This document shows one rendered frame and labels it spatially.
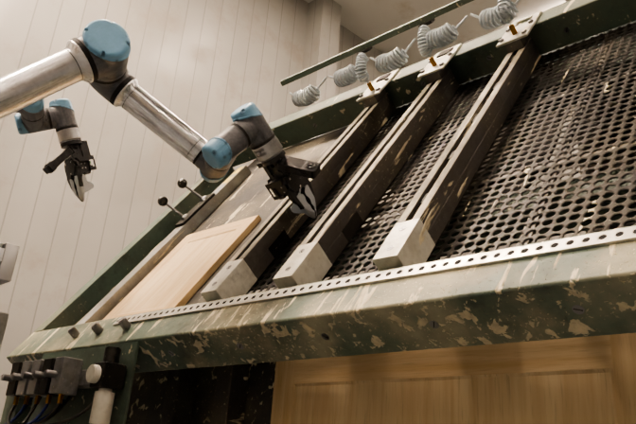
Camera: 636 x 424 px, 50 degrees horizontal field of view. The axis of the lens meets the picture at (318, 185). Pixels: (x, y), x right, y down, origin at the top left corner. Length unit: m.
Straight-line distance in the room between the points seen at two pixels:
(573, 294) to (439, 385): 0.46
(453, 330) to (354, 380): 0.43
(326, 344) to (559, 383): 0.44
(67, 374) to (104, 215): 4.26
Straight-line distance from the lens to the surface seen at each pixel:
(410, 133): 2.01
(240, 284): 1.76
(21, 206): 5.84
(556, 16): 2.20
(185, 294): 1.98
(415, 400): 1.49
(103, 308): 2.31
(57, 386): 1.91
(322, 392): 1.66
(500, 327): 1.18
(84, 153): 2.55
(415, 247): 1.39
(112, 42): 1.82
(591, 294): 1.09
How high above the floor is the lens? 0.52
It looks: 23 degrees up
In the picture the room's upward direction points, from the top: 5 degrees clockwise
